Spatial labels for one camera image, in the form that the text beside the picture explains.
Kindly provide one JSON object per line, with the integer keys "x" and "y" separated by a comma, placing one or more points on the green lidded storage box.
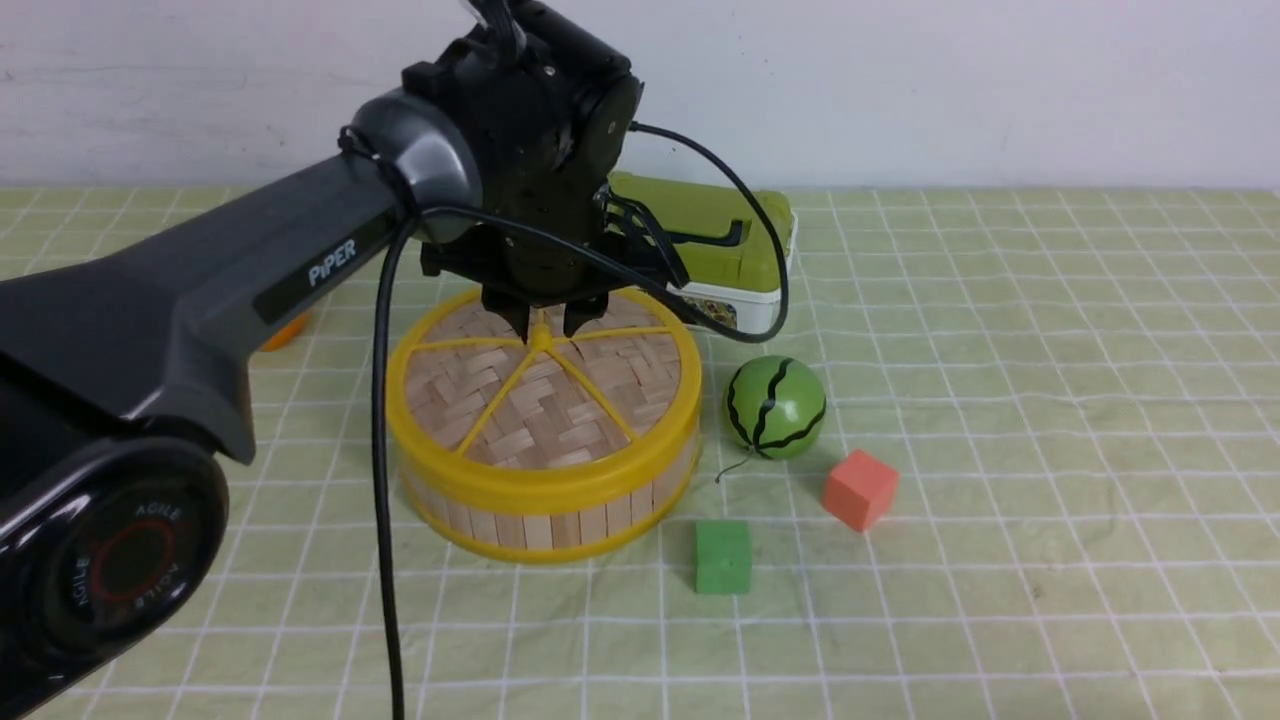
{"x": 726, "y": 250}

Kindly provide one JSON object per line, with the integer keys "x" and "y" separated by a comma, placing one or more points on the yellow woven steamer lid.
{"x": 548, "y": 424}

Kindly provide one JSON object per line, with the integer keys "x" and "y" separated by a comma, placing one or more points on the green foam cube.
{"x": 723, "y": 557}

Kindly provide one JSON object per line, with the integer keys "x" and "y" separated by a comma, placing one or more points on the toy watermelon ball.
{"x": 773, "y": 407}

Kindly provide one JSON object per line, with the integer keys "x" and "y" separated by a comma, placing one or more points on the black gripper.
{"x": 545, "y": 106}

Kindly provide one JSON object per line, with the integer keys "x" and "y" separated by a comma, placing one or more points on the green checkered tablecloth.
{"x": 1079, "y": 391}

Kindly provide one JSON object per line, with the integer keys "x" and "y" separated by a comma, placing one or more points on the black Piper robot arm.
{"x": 125, "y": 376}

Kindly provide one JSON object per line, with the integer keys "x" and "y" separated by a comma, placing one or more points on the orange toy pear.
{"x": 286, "y": 334}

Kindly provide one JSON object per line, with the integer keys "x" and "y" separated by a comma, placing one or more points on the orange foam cube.
{"x": 860, "y": 490}

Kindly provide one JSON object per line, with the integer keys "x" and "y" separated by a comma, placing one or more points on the bamboo steamer basket base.
{"x": 550, "y": 516}

